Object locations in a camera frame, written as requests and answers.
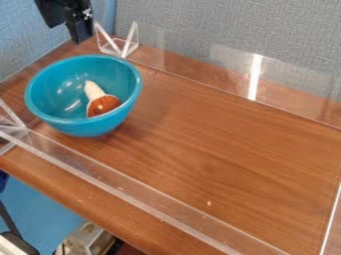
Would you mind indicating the clear acrylic corner bracket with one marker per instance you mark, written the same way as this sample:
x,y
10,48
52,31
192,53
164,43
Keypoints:
x,y
113,45

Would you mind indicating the front clear acrylic barrier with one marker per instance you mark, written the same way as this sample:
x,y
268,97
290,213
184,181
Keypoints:
x,y
167,209

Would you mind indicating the white brown toy mushroom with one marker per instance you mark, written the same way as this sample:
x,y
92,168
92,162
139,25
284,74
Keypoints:
x,y
100,102

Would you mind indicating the clear acrylic barrier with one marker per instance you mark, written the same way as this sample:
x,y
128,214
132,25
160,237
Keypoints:
x,y
302,91
331,240
167,209

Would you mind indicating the back clear acrylic barrier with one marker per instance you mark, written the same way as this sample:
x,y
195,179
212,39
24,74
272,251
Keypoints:
x,y
302,91

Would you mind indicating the blue bowl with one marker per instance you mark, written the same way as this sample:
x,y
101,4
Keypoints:
x,y
54,96

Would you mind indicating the right clear acrylic barrier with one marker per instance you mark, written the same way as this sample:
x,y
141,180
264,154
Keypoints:
x,y
331,240

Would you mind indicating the grey metal bracket under table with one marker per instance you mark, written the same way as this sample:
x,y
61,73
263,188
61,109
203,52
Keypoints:
x,y
87,240

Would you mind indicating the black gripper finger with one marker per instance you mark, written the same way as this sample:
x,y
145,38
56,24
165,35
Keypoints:
x,y
52,11
79,14

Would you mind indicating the black chair part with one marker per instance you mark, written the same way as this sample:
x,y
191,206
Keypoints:
x,y
12,243

